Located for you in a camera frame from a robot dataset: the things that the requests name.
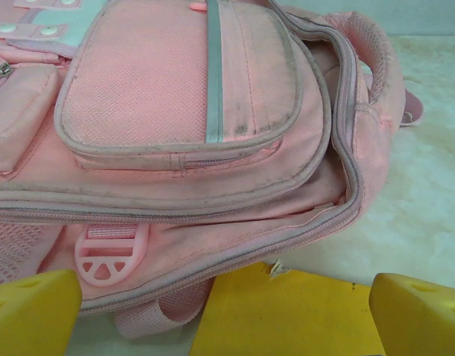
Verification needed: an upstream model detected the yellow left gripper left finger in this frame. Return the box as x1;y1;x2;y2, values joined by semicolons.
0;269;83;356

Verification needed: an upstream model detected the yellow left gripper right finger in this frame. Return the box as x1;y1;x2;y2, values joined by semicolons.
370;273;455;356

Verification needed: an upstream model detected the yellow illustrated book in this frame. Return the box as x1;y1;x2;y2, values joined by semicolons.
189;260;377;356

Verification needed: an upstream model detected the pink school backpack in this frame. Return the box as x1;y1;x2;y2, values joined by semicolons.
0;0;424;326

